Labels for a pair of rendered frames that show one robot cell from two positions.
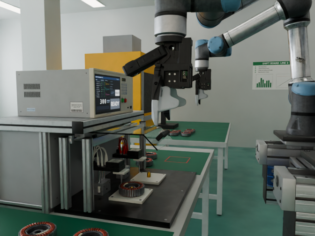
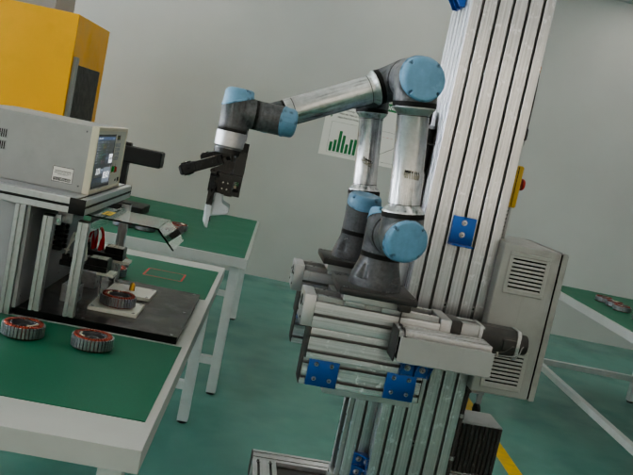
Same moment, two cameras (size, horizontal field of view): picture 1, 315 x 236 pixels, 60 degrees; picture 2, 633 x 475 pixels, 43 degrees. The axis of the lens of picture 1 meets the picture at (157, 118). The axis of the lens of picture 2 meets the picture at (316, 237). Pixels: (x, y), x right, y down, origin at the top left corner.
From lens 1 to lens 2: 144 cm
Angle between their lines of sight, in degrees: 20
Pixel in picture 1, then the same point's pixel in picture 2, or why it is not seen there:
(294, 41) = (364, 136)
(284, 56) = not seen: hidden behind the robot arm
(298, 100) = (351, 216)
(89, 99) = (85, 169)
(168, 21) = (231, 138)
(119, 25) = not seen: outside the picture
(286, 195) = (305, 310)
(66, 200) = (38, 299)
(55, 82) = (35, 133)
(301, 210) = (316, 326)
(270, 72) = not seen: hidden behind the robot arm
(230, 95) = (267, 155)
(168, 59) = (223, 168)
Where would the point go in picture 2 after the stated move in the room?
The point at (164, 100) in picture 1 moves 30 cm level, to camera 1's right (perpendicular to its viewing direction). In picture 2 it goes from (216, 206) to (328, 225)
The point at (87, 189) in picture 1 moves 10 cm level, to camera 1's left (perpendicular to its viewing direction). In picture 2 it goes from (73, 287) to (36, 283)
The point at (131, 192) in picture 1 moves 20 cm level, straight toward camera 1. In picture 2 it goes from (121, 303) to (133, 320)
